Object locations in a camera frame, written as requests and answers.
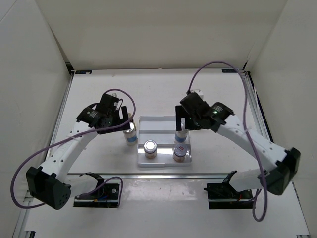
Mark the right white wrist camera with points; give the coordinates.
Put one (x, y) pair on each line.
(199, 92)

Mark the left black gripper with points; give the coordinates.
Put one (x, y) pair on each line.
(124, 113)

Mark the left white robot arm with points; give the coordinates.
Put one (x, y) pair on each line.
(49, 183)

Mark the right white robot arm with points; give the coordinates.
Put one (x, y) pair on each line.
(277, 164)

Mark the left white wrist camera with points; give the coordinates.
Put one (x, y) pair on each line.
(114, 94)

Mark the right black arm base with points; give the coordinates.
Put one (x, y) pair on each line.
(222, 196)

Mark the silver-lid shaker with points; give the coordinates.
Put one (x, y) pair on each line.
(180, 136)
(130, 135)

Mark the white tiered plastic tray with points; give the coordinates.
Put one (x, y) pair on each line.
(160, 130)

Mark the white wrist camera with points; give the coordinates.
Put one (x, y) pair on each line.
(114, 94)
(199, 92)

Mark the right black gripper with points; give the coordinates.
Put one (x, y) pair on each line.
(181, 113)

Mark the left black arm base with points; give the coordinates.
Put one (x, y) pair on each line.
(108, 195)

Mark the white-lid sauce jar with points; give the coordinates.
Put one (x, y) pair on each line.
(179, 152)
(150, 149)

